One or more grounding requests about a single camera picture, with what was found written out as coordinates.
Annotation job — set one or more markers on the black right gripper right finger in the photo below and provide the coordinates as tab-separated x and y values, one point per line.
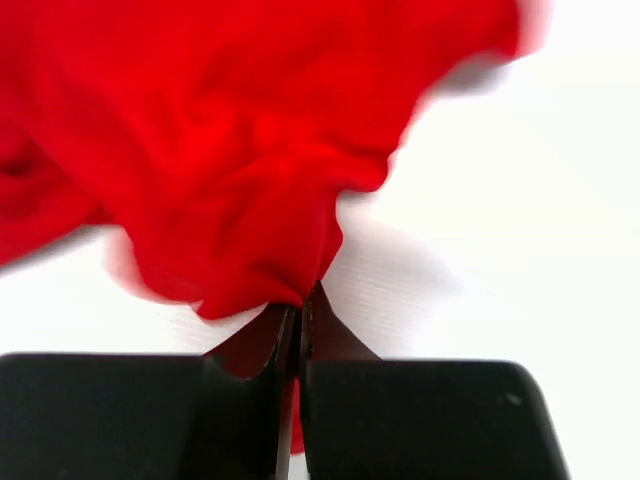
364	417

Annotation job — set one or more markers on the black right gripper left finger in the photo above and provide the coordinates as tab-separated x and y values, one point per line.
223	415

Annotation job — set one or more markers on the red t-shirt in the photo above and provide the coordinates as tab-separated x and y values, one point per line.
219	134

